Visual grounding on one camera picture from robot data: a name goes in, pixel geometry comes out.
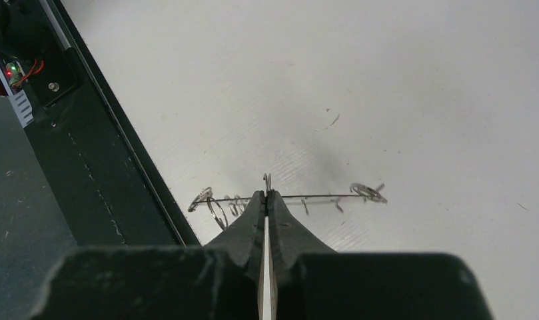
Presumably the right white cable duct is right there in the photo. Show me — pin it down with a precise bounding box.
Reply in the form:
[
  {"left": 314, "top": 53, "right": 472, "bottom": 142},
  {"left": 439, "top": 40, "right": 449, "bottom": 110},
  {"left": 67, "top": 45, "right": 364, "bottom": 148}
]
[{"left": 0, "top": 58, "right": 34, "bottom": 128}]

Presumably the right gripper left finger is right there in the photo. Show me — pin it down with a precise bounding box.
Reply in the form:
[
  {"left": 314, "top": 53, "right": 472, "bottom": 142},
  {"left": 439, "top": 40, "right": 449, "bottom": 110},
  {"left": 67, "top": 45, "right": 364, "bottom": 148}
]
[{"left": 205, "top": 191, "right": 268, "bottom": 288}]

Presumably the round metal keyring disc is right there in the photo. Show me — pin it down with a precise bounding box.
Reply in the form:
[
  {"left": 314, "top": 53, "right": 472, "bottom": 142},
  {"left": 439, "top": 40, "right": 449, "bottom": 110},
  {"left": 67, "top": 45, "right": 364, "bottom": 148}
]
[{"left": 187, "top": 173, "right": 388, "bottom": 320}]

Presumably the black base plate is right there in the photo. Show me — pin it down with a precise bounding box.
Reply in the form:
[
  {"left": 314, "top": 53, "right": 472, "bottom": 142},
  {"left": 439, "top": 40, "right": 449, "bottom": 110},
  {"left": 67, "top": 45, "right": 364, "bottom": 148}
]
[{"left": 0, "top": 1, "right": 199, "bottom": 251}]

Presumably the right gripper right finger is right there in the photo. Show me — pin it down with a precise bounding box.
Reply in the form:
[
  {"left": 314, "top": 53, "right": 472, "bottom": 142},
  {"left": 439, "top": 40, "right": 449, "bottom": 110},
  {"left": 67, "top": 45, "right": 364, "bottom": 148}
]
[{"left": 266, "top": 191, "right": 338, "bottom": 288}]

